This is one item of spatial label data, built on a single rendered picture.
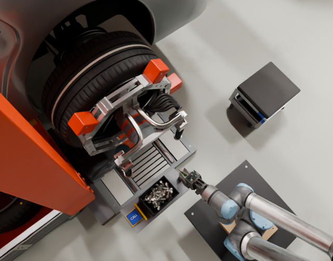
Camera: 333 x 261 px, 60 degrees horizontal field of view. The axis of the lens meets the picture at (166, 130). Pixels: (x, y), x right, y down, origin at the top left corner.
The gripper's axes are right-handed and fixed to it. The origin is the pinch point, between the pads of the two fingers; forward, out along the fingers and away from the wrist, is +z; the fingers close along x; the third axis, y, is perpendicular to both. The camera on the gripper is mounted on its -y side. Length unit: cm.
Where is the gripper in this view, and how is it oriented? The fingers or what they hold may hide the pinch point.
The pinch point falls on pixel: (180, 171)
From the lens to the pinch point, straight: 163.0
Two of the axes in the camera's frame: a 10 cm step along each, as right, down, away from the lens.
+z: -6.7, -4.8, 5.7
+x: -7.1, 6.3, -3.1
